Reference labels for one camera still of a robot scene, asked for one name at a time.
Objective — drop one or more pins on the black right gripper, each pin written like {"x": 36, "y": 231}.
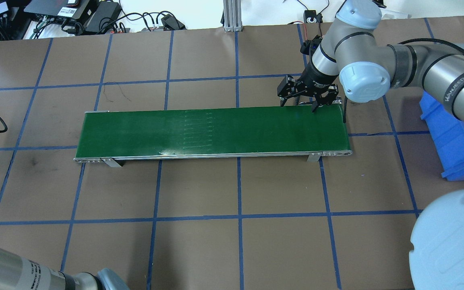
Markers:
{"x": 316, "y": 79}

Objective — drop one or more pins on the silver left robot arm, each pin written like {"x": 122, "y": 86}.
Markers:
{"x": 19, "y": 273}

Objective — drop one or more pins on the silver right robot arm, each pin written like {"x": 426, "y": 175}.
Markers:
{"x": 348, "y": 52}

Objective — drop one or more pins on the blue plastic bin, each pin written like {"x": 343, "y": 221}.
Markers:
{"x": 447, "y": 134}

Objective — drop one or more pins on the green conveyor belt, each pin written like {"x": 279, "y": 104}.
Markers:
{"x": 113, "y": 137}

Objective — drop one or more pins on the black power adapter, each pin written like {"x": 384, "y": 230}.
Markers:
{"x": 107, "y": 11}

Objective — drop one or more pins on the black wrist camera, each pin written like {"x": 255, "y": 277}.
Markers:
{"x": 309, "y": 46}

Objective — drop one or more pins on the aluminium frame post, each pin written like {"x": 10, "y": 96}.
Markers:
{"x": 232, "y": 20}

